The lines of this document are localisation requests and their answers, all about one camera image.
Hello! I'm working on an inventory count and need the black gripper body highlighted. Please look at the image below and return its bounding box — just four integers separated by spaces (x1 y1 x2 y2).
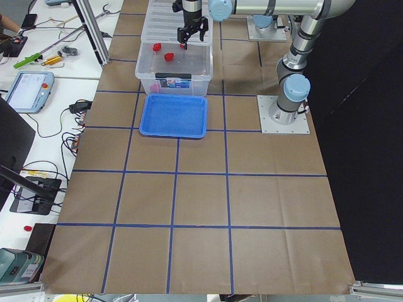
173 9 204 35

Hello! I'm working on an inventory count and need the clear ribbed box lid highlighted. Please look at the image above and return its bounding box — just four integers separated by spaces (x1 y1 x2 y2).
141 0 213 47

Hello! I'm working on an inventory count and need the clear plastic storage box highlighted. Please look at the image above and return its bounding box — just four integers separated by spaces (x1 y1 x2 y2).
135 43 213 96

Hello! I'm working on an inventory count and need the blue plastic tray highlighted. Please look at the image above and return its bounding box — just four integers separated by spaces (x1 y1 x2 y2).
139 94 208 139

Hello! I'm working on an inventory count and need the green device box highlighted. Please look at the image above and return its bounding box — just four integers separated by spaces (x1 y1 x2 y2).
1 248 44 285

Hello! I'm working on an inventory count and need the black power adapter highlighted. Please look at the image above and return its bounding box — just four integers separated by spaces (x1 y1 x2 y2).
69 100 93 114

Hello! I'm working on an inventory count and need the yellow brass tool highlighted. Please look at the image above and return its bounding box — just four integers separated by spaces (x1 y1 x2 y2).
41 55 63 66

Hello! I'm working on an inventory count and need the black smartphone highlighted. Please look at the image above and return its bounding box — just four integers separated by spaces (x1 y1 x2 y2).
21 13 38 29

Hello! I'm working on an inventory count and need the teach pendant tablet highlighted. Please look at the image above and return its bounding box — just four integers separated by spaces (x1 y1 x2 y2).
5 71 54 113

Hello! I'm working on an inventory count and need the black monitor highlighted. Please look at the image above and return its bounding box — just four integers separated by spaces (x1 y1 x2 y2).
0 99 55 206

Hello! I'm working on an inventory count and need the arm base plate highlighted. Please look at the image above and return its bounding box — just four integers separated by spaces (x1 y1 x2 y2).
246 16 287 43
257 95 310 135

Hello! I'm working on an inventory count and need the aluminium frame post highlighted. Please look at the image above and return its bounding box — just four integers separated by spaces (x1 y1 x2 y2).
72 0 110 67

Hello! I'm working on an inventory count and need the green handled grabber tool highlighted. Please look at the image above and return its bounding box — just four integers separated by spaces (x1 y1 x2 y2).
13 10 120 69

